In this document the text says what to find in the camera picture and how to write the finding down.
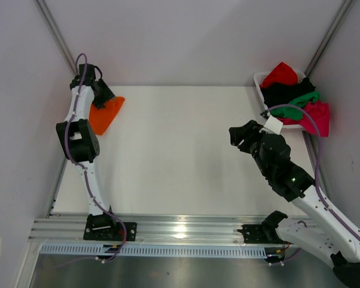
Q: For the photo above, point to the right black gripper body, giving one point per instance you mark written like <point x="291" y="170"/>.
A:
<point x="248" y="139"/>

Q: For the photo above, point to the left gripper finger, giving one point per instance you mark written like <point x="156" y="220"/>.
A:
<point x="99" y="102"/>
<point x="106" y="93"/>

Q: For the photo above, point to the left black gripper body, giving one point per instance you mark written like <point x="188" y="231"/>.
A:
<point x="98" y="94"/>

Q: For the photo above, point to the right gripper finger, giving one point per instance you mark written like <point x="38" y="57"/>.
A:
<point x="246" y="134"/>
<point x="249" y="146"/>

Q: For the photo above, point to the orange t shirt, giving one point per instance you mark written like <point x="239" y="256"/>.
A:
<point x="101" y="118"/>

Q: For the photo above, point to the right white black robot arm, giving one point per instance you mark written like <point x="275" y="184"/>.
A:
<point x="337" y="240"/>

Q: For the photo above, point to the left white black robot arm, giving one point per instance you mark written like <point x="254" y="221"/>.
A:
<point x="81" y="146"/>

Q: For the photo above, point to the green t shirt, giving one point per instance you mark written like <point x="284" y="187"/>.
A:
<point x="300" y="102"/>

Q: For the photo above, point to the black t shirt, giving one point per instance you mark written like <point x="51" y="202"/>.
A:
<point x="278" y="93"/>

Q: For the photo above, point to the white plastic laundry basket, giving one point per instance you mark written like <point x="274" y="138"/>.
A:
<point x="258" y="80"/>

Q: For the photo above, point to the magenta t shirt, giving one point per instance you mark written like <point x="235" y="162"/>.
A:
<point x="319" y="112"/>

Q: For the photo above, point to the red t shirt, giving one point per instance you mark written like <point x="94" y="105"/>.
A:
<point x="282" y="74"/>

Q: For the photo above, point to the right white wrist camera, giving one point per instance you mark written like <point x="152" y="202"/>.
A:
<point x="272" y="125"/>

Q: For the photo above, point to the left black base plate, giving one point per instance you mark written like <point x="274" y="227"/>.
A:
<point x="124" y="229"/>

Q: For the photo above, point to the aluminium mounting rail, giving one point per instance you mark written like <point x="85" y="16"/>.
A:
<point x="151" y="229"/>

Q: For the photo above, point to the slotted grey cable duct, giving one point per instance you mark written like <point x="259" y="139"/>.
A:
<point x="105" y="250"/>

